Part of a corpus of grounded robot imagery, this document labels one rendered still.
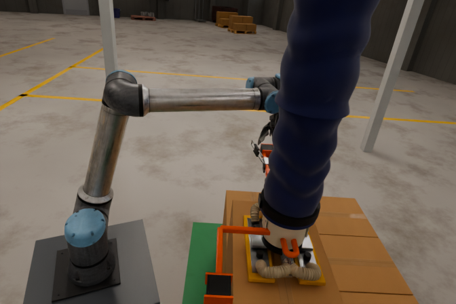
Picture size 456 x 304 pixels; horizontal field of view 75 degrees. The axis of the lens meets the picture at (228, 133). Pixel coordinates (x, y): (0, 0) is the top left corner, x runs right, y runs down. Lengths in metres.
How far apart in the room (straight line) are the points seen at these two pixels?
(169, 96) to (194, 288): 1.61
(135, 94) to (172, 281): 1.64
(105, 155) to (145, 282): 0.58
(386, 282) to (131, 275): 1.34
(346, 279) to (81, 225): 1.38
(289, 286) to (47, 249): 1.11
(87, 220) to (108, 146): 0.31
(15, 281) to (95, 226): 1.41
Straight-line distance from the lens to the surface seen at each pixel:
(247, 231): 1.20
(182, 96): 1.07
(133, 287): 1.47
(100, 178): 1.37
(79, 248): 1.36
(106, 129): 1.25
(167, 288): 2.38
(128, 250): 1.60
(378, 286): 1.98
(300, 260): 1.31
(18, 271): 2.74
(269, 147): 1.74
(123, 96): 1.06
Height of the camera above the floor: 1.92
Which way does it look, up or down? 26 degrees down
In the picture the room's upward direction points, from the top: 5 degrees clockwise
